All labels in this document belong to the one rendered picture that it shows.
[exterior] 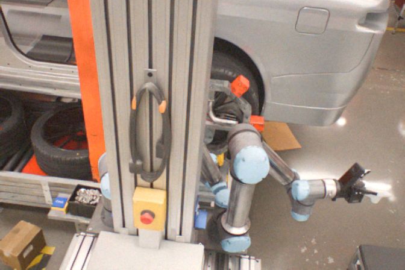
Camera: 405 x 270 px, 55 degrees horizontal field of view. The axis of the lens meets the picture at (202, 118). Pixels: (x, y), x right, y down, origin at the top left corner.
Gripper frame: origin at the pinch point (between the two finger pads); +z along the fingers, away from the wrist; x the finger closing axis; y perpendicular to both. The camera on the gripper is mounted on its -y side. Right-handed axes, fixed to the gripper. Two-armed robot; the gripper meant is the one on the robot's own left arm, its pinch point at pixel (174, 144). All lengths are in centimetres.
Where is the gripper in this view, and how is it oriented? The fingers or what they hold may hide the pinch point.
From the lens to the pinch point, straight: 220.1
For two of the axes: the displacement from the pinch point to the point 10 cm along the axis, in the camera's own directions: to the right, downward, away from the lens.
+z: -6.4, -5.1, 5.8
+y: -0.7, 7.9, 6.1
